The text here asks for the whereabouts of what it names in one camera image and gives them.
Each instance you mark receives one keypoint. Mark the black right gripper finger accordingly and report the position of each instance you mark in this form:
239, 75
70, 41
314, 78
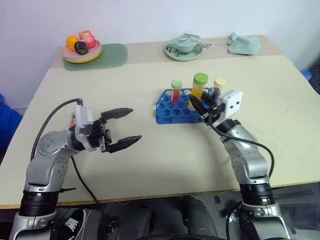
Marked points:
198, 105
208, 98

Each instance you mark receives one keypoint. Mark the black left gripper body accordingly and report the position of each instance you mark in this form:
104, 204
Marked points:
100, 132

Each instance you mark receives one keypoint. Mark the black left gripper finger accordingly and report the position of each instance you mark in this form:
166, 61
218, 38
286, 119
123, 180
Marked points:
117, 112
125, 143

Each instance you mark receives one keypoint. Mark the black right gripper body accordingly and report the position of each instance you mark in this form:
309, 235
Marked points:
215, 110

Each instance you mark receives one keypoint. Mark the wide yellow tube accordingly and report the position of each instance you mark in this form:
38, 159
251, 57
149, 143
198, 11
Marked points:
198, 86

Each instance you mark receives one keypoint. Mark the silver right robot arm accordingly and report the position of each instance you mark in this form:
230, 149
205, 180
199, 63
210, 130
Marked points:
250, 160

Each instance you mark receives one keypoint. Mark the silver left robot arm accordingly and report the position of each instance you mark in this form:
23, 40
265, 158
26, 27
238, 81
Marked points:
47, 160

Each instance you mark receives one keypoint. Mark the blue test tube rack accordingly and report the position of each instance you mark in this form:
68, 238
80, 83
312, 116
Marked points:
175, 113

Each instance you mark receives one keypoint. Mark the dark red tube, yellow cap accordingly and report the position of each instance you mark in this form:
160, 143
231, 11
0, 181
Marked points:
218, 86

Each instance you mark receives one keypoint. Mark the red tube with green cap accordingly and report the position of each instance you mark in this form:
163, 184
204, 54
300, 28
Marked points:
176, 93

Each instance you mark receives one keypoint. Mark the small red tube, green cap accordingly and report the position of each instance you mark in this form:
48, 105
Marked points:
72, 121

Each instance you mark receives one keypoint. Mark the beige table cover sheet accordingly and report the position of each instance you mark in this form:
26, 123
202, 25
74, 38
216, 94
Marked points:
155, 155

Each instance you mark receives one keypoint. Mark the pale green plate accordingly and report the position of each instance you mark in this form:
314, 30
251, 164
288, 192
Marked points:
185, 57

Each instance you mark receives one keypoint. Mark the green placemat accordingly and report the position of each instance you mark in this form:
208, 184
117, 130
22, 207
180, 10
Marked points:
112, 56

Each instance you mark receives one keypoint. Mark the yellow plate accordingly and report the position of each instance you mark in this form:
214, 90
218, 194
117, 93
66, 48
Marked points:
96, 56

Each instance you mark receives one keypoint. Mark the pale green pouch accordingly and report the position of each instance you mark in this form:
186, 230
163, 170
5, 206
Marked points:
183, 42

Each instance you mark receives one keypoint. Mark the pale green crumpled cloth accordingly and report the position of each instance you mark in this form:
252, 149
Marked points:
243, 45

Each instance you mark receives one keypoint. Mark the black toy sushi roll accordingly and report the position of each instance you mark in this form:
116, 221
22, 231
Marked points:
81, 47

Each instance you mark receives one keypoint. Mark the pink plate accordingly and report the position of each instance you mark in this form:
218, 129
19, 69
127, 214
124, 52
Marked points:
68, 53

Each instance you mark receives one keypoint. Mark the pink toy food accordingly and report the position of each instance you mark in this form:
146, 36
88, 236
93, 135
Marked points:
88, 38

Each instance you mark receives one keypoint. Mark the orange toy food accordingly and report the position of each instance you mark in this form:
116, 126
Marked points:
72, 43

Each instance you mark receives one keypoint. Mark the black shoe with white stripes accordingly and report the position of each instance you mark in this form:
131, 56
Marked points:
75, 223

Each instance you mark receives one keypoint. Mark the blue plastic stool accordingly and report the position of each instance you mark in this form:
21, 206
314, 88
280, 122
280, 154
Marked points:
307, 74

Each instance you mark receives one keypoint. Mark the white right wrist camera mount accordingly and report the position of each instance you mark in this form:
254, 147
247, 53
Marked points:
232, 100

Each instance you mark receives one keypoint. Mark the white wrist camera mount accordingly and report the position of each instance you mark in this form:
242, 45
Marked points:
232, 100
83, 117

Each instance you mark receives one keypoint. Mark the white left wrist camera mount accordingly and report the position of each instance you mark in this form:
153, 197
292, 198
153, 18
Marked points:
83, 117

